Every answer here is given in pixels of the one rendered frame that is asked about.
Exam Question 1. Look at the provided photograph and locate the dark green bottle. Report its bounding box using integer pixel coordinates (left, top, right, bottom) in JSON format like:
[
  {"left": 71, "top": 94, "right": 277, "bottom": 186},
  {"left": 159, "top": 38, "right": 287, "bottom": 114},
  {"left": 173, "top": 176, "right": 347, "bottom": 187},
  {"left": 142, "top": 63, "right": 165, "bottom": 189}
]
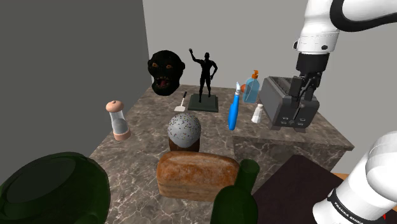
[{"left": 209, "top": 158, "right": 261, "bottom": 224}]

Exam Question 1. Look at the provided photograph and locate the blue handled knife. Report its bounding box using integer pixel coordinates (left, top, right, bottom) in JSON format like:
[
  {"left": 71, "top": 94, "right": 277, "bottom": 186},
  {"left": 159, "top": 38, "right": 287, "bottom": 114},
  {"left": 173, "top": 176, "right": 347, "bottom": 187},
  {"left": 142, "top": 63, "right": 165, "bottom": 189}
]
[{"left": 228, "top": 81, "right": 242, "bottom": 131}]

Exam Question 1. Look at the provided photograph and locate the grey toaster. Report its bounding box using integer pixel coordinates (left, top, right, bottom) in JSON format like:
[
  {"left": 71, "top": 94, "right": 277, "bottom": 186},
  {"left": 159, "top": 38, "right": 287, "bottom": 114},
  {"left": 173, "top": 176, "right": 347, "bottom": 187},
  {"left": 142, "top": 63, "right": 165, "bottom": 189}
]
[{"left": 258, "top": 76, "right": 321, "bottom": 134}]

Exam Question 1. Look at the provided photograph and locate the brown bread loaf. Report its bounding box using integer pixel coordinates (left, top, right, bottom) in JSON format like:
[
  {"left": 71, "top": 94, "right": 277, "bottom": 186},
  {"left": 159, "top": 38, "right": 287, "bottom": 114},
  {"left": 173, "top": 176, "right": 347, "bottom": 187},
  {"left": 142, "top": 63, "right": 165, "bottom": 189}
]
[{"left": 156, "top": 151, "right": 241, "bottom": 203}]

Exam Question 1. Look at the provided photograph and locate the black human figure statue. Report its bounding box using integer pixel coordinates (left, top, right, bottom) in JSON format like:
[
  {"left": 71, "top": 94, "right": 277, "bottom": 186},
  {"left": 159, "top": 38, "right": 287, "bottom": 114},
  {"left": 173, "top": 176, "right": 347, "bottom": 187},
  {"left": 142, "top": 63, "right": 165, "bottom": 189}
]
[{"left": 187, "top": 48, "right": 219, "bottom": 113}]

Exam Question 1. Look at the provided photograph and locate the black monster head mask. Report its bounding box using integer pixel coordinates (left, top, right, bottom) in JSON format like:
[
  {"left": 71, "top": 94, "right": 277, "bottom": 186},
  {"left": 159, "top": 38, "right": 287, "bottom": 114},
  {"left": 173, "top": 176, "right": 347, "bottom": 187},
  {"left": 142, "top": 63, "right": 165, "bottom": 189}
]
[{"left": 147, "top": 50, "right": 186, "bottom": 97}]

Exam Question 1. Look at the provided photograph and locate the dark green round pot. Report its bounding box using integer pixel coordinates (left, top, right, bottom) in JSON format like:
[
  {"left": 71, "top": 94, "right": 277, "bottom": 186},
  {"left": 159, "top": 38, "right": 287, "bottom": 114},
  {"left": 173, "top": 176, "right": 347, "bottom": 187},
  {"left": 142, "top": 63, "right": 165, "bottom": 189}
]
[{"left": 0, "top": 151, "right": 111, "bottom": 224}]

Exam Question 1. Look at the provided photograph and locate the blue soap dispenser bottle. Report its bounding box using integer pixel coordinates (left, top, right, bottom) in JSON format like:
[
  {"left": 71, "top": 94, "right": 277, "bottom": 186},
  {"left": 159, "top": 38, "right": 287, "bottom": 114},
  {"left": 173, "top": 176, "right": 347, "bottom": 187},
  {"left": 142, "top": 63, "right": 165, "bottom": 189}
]
[{"left": 242, "top": 69, "right": 261, "bottom": 104}]

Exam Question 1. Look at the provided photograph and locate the white spatula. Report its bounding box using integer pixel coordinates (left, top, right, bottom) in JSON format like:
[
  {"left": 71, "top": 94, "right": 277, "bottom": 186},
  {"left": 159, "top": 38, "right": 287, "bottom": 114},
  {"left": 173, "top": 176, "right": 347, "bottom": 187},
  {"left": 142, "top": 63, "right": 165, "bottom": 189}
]
[{"left": 174, "top": 91, "right": 188, "bottom": 113}]

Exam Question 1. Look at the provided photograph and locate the white salt shaker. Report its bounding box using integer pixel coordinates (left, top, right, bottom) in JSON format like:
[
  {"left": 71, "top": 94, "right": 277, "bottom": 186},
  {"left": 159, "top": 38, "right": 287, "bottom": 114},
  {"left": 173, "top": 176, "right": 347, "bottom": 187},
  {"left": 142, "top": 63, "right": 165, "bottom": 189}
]
[{"left": 251, "top": 103, "right": 264, "bottom": 124}]

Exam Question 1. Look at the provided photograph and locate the dark robot stand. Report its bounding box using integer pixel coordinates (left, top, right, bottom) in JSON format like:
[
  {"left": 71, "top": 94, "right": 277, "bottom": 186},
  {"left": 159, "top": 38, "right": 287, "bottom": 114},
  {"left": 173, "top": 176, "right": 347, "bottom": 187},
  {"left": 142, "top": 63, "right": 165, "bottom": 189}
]
[{"left": 251, "top": 154, "right": 397, "bottom": 224}]

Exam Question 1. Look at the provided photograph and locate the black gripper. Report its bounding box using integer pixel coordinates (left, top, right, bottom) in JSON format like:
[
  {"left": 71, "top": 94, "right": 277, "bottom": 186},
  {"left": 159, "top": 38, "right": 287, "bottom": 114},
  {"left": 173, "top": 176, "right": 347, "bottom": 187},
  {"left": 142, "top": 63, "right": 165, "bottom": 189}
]
[{"left": 289, "top": 52, "right": 330, "bottom": 103}]

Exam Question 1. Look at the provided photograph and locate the sprinkled frosted brown cake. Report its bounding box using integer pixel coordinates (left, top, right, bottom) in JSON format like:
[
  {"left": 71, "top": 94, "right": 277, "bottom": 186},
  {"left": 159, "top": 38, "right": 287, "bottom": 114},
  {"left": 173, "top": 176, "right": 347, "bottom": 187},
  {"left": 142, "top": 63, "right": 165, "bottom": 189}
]
[{"left": 167, "top": 113, "right": 202, "bottom": 153}]

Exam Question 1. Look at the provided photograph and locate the pink glass pepper mill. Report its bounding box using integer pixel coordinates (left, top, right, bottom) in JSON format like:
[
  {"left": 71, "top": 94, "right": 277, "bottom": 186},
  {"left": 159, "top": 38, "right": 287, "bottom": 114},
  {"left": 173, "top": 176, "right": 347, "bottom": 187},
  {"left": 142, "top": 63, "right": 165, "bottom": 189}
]
[{"left": 105, "top": 100, "right": 132, "bottom": 142}]

